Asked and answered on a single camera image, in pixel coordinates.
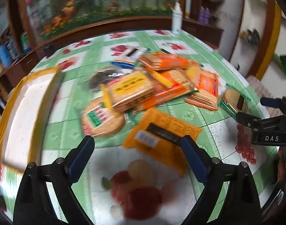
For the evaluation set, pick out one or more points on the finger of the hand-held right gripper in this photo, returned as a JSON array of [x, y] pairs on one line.
[[247, 119], [269, 102]]

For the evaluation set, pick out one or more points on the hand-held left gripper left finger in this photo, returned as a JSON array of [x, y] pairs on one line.
[[83, 157]]

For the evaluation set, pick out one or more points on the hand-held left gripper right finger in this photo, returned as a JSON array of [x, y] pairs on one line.
[[194, 159]]

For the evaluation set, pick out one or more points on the green round cracker packet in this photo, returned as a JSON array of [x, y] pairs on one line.
[[231, 98]]

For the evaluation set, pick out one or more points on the orange packet barcode label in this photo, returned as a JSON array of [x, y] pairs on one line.
[[161, 126]]

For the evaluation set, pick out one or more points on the yellow cardboard box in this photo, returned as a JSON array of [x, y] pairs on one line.
[[23, 121]]

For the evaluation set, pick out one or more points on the pile of snack packets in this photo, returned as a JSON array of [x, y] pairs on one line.
[[133, 91]]

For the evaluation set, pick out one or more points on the blue-edged cracker packet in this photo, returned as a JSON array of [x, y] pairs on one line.
[[133, 52]]

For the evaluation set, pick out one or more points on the dark tangled bundle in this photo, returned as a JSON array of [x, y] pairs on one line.
[[252, 36]]

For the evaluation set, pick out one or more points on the purple bottle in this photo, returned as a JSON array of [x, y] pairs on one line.
[[207, 15], [202, 15]]

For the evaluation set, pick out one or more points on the small black box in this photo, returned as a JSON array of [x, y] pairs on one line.
[[49, 51]]

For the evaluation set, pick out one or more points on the white spray bottle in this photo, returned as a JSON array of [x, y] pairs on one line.
[[176, 18]]

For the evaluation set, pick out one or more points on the green plastic bottle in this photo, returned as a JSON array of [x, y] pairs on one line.
[[25, 43]]

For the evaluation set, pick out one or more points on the blue thermos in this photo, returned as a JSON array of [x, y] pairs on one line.
[[5, 56]]

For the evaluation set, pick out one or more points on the grey-blue water bottle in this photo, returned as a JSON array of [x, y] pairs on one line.
[[13, 48]]

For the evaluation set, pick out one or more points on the brown wooden cabinet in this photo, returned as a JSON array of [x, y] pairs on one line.
[[133, 25]]

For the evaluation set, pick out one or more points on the floral glass panel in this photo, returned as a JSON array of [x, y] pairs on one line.
[[110, 0]]

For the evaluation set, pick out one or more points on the white wall shelf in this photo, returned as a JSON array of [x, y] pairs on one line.
[[255, 16]]

